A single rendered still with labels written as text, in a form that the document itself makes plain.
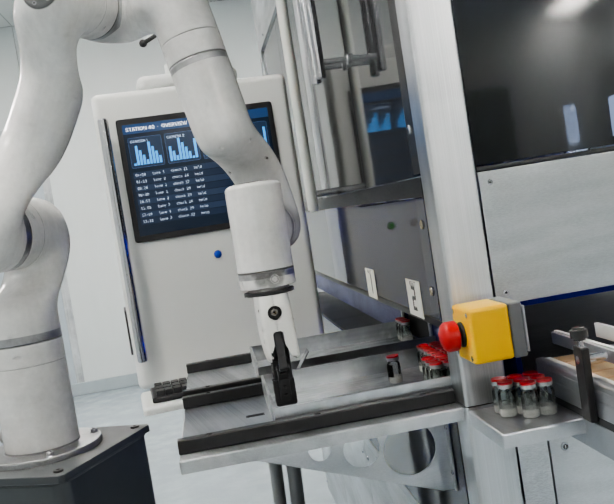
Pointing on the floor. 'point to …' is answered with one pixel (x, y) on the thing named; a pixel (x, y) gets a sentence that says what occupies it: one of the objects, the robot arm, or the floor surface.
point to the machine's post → (454, 225)
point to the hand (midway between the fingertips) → (285, 391)
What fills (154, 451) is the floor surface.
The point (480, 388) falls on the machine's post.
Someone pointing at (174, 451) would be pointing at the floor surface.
